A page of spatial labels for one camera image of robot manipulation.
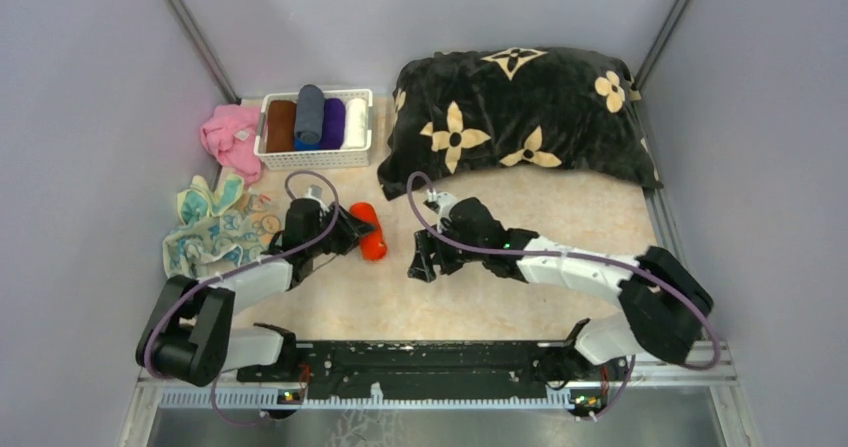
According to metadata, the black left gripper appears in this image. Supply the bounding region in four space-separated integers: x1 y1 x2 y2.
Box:
307 200 377 257

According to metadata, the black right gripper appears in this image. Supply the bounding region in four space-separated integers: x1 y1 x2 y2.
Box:
409 218 487 282

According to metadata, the orange towel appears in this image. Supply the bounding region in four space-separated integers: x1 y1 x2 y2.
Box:
350 202 388 262

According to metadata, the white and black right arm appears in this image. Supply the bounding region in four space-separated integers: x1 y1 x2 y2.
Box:
408 192 714 379

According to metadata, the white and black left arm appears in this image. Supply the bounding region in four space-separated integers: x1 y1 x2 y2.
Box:
135 197 376 387

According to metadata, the blue rolled towel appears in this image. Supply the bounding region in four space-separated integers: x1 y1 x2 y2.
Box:
294 139 321 152

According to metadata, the white plastic basket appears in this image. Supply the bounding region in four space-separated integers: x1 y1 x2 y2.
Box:
253 88 375 171

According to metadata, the patterned teal yellow towel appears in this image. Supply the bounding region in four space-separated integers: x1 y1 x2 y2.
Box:
162 173 282 279

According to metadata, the purple rolled towel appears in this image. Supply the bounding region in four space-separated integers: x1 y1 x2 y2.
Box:
319 98 346 150

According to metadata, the grey rolled towel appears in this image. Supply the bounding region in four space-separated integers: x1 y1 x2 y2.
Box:
294 84 325 145

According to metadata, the brown rolled towel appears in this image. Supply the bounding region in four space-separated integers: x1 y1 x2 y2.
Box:
266 100 297 153

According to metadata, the pink towel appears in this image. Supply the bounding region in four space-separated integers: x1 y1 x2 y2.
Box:
200 104 262 184

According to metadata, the white rolled towel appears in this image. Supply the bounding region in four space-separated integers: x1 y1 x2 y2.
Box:
341 98 368 150

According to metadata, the black floral pillow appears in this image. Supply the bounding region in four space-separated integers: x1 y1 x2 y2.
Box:
377 47 661 200

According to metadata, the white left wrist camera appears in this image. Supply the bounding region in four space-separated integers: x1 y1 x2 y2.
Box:
304 185 325 205

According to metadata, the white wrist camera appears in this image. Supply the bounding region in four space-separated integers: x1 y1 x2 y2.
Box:
304 185 325 205
424 190 459 217

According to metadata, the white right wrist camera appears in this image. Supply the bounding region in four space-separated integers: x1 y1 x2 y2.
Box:
424 190 459 217

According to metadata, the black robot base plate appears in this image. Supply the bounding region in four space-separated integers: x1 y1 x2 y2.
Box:
236 332 627 401

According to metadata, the aluminium frame rail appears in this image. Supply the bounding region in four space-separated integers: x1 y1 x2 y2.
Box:
119 341 761 446

